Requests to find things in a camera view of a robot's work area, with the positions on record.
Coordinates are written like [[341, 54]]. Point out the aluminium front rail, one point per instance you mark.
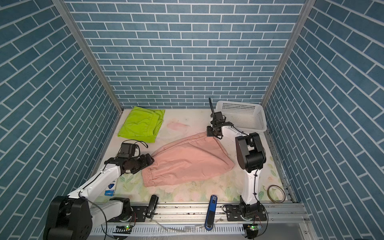
[[167, 213]]

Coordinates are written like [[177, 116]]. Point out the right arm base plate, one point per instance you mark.
[[234, 213]]

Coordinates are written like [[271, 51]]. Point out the pink shorts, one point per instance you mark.
[[194, 158]]

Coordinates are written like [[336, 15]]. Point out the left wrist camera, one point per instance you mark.
[[128, 151]]

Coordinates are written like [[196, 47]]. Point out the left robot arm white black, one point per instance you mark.
[[60, 227]]

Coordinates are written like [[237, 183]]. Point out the blue white card label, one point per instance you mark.
[[110, 189]]

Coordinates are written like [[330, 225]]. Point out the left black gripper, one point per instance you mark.
[[144, 162]]

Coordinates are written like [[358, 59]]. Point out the white plastic laundry basket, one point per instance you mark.
[[245, 116]]

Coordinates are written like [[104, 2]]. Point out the right green circuit board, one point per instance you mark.
[[252, 227]]

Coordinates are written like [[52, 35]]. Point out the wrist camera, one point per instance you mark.
[[217, 119], [128, 151]]

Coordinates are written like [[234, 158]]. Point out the green circuit board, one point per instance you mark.
[[252, 227], [123, 228]]

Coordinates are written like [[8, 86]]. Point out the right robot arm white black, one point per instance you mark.
[[251, 156]]

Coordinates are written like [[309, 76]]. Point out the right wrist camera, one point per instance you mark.
[[217, 119]]

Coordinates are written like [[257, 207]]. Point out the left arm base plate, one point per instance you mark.
[[134, 214]]

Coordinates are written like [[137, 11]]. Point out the blue black handheld device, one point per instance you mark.
[[210, 217]]

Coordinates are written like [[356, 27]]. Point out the lime green shorts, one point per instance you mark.
[[142, 125]]

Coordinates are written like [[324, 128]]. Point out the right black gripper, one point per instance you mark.
[[209, 133]]

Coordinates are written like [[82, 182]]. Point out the left green circuit board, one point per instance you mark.
[[123, 228]]

